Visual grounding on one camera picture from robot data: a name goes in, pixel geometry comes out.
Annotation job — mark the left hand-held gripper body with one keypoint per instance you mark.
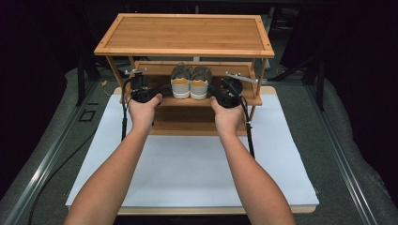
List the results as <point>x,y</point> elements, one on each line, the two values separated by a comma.
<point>140,90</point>

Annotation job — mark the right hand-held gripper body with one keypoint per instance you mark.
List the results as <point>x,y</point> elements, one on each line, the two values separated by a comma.
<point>231,95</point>

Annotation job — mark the beige sneaker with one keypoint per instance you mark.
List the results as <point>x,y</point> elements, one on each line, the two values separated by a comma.
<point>180,84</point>
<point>199,86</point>

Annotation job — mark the wooden three-tier shoe rack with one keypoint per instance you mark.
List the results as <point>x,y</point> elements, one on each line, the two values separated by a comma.
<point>187,34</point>

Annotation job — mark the person's right hand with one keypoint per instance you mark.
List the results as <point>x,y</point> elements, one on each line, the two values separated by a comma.
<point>230,122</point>

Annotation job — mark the person's left hand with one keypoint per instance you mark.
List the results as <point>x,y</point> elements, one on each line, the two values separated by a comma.
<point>142,117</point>

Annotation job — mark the yellow tag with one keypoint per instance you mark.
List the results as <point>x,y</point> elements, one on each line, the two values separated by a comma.
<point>104,83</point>

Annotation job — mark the dark metal stand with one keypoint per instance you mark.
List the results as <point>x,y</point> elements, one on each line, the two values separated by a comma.
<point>81,78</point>
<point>319,87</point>

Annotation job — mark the white table mat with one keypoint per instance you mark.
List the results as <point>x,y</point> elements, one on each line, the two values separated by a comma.
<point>187,175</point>

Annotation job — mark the metal floor rail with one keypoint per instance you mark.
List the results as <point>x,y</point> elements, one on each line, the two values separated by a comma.
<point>47,165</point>
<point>339,156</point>

